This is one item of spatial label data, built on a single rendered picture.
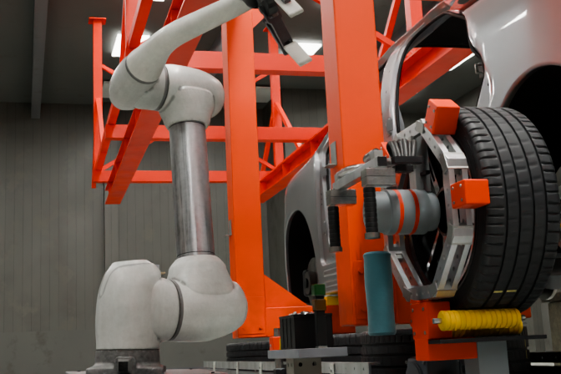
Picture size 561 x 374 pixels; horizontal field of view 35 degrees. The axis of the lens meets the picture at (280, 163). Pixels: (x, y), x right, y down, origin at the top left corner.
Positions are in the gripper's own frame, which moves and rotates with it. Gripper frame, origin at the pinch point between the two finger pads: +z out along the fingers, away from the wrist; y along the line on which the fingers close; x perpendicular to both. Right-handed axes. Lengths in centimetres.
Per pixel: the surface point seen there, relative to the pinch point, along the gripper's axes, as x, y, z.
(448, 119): 51, -78, -19
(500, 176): 51, -80, 5
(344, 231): 21, -137, -41
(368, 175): 20, -78, -16
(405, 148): 34, -78, -18
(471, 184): 40, -75, 5
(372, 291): 11, -119, -5
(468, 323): 26, -112, 23
